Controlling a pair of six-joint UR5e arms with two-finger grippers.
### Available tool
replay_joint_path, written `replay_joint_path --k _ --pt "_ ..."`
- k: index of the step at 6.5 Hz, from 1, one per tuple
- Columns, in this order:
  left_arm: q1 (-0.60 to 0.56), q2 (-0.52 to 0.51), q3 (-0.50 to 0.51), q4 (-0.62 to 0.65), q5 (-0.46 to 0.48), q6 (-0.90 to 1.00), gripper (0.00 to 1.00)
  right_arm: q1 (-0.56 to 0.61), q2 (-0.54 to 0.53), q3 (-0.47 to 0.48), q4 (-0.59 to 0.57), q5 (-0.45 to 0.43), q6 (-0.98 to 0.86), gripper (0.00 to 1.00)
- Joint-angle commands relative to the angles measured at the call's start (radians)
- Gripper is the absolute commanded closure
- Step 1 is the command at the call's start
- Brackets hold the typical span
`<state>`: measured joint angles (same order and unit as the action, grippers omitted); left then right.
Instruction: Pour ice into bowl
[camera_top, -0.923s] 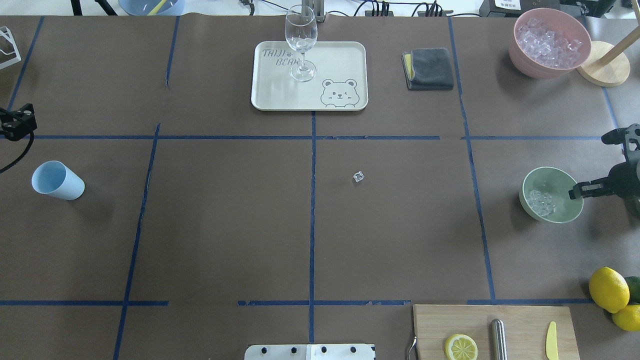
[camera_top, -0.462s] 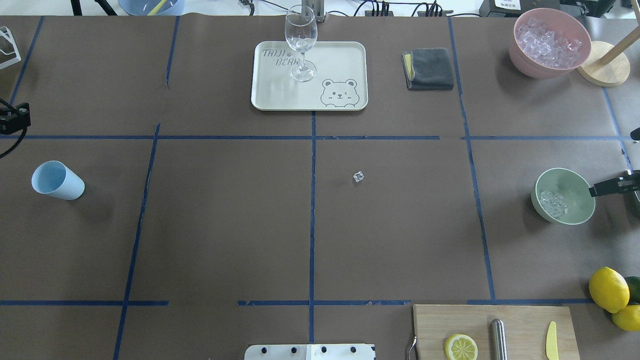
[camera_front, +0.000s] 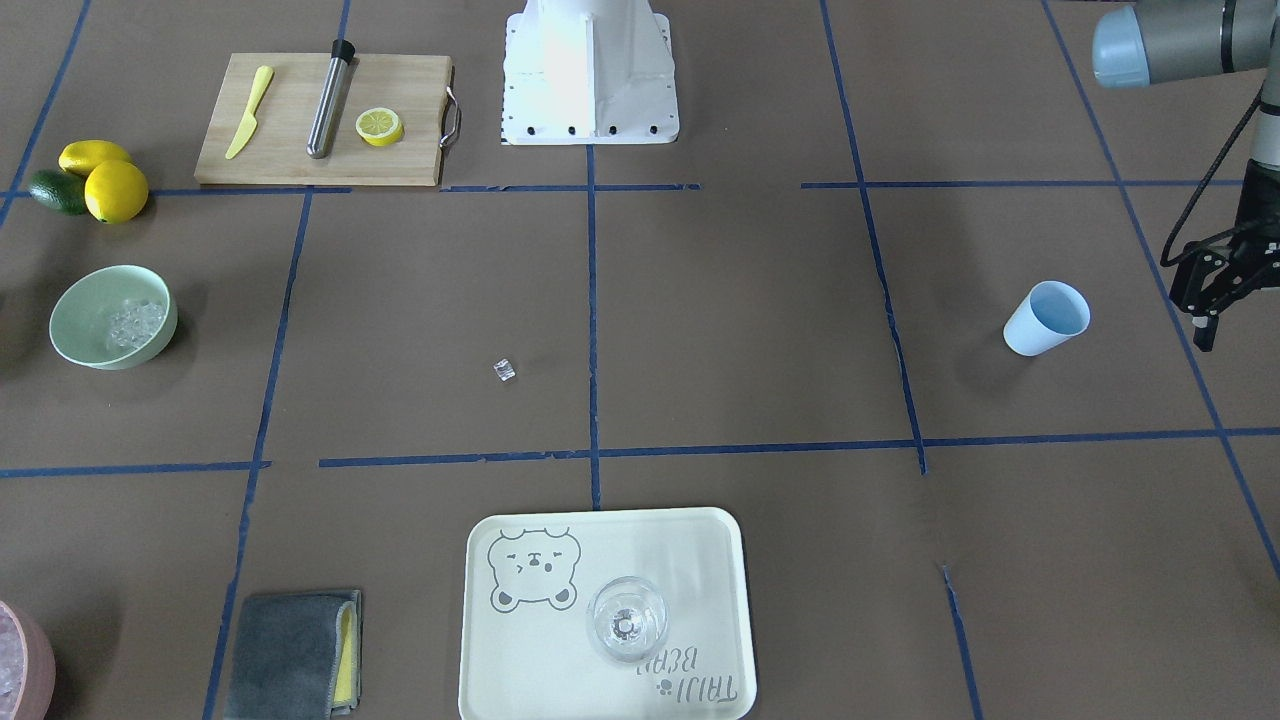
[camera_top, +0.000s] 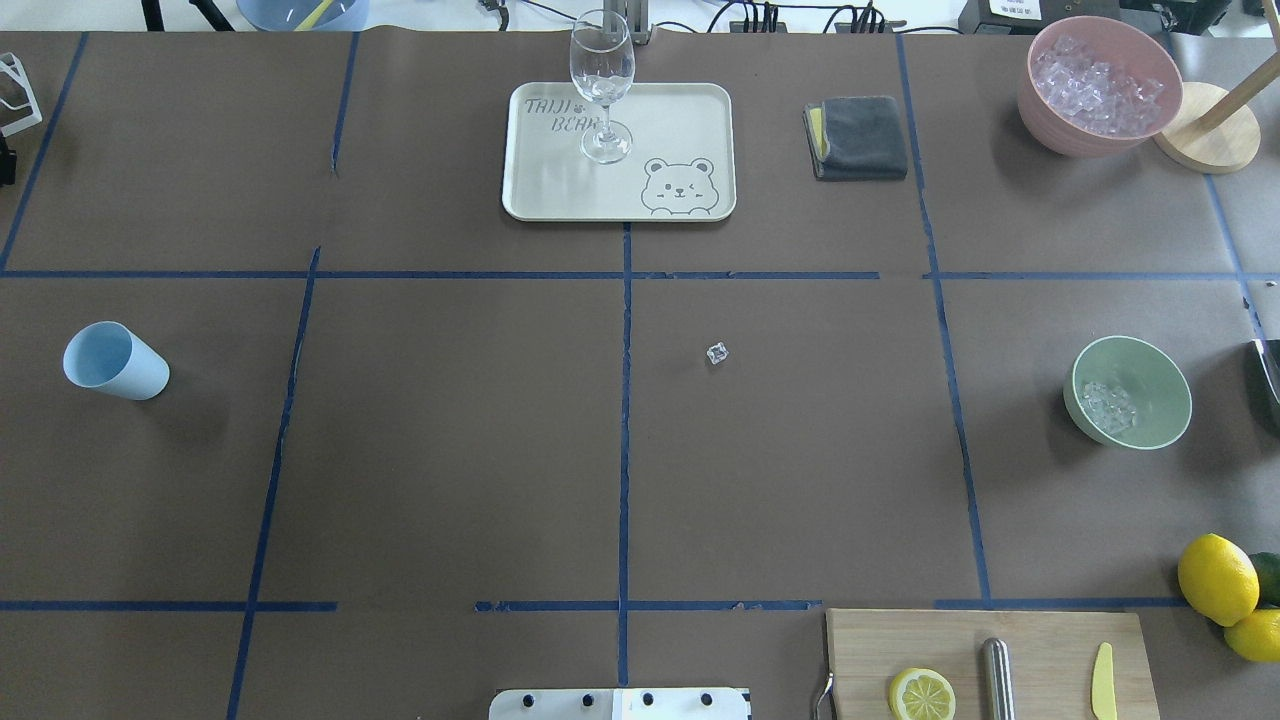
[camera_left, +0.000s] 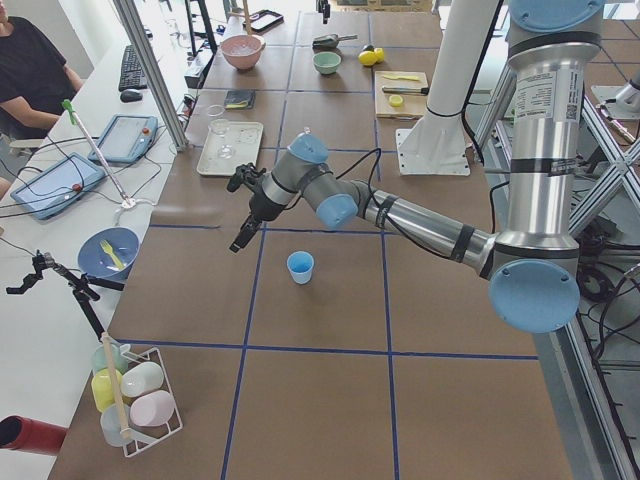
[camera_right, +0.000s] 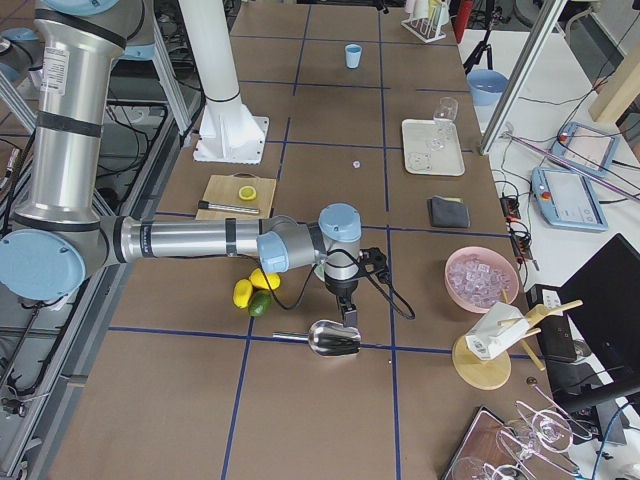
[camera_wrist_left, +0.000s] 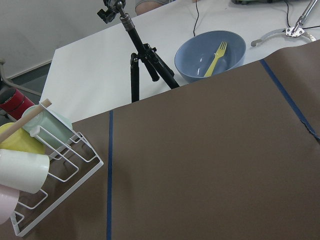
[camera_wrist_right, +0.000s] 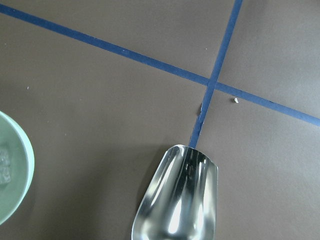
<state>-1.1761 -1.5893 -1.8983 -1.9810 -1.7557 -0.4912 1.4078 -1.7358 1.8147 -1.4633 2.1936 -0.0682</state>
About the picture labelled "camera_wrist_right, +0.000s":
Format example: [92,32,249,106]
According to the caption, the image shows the green bowl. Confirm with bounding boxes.
[0,112,35,224]

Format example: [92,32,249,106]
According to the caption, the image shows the metal ice scoop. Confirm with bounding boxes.
[130,144,219,240]

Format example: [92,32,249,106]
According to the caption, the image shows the ice cubes in bowl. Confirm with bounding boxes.
[0,142,13,186]

